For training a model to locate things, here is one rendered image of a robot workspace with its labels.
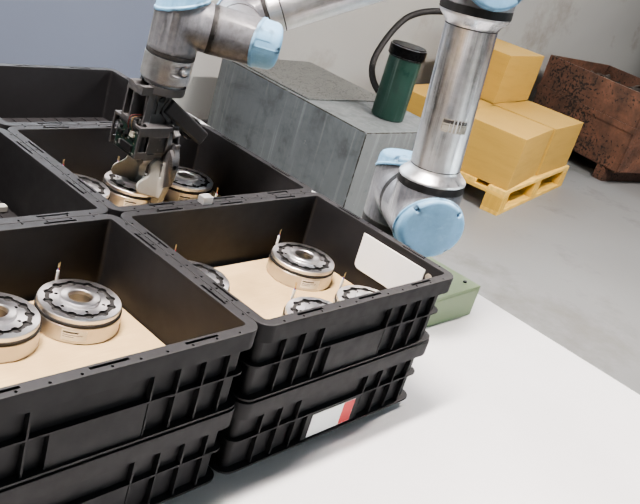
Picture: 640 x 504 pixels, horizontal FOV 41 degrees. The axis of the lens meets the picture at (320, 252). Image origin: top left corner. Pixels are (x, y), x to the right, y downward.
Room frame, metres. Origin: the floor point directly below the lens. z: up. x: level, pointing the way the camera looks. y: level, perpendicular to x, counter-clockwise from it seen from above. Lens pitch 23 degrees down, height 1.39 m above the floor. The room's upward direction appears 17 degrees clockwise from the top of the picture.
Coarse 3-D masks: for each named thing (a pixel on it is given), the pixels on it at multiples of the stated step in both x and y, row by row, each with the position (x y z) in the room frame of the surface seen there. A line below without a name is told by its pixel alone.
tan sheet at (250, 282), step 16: (224, 272) 1.14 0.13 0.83; (240, 272) 1.16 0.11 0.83; (256, 272) 1.18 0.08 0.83; (240, 288) 1.11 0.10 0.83; (256, 288) 1.12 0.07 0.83; (272, 288) 1.14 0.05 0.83; (288, 288) 1.16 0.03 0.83; (336, 288) 1.21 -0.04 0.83; (256, 304) 1.08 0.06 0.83; (272, 304) 1.09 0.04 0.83
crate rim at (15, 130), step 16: (16, 128) 1.20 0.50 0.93; (32, 128) 1.22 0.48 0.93; (48, 128) 1.24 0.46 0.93; (64, 128) 1.26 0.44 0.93; (80, 128) 1.29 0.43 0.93; (96, 128) 1.31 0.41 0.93; (208, 128) 1.49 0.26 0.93; (32, 144) 1.16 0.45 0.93; (48, 160) 1.12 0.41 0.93; (256, 160) 1.41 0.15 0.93; (288, 176) 1.37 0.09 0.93; (96, 192) 1.06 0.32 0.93; (272, 192) 1.27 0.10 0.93; (288, 192) 1.29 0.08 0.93; (304, 192) 1.31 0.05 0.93; (112, 208) 1.03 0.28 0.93; (128, 208) 1.04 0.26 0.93; (144, 208) 1.06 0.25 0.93
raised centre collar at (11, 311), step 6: (0, 300) 0.83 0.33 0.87; (0, 306) 0.82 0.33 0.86; (6, 306) 0.82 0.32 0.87; (12, 306) 0.83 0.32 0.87; (6, 312) 0.82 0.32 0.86; (12, 312) 0.81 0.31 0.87; (0, 318) 0.79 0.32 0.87; (6, 318) 0.80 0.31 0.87; (12, 318) 0.80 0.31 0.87; (0, 324) 0.79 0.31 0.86; (6, 324) 0.79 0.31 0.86
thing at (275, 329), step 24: (312, 192) 1.32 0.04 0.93; (120, 216) 1.01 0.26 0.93; (144, 216) 1.04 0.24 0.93; (192, 264) 0.94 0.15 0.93; (432, 264) 1.17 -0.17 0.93; (216, 288) 0.90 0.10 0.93; (408, 288) 1.06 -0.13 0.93; (432, 288) 1.11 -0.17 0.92; (312, 312) 0.91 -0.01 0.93; (336, 312) 0.94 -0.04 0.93; (360, 312) 0.98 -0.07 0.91; (264, 336) 0.85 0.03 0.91; (288, 336) 0.87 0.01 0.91
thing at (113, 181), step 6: (108, 174) 1.30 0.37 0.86; (114, 174) 1.31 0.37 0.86; (108, 180) 1.28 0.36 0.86; (114, 180) 1.29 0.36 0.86; (120, 180) 1.29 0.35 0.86; (114, 186) 1.26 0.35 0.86; (120, 186) 1.28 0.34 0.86; (126, 186) 1.27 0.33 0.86; (132, 186) 1.28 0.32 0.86; (120, 192) 1.26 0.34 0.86; (126, 192) 1.26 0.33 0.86; (132, 192) 1.26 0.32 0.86
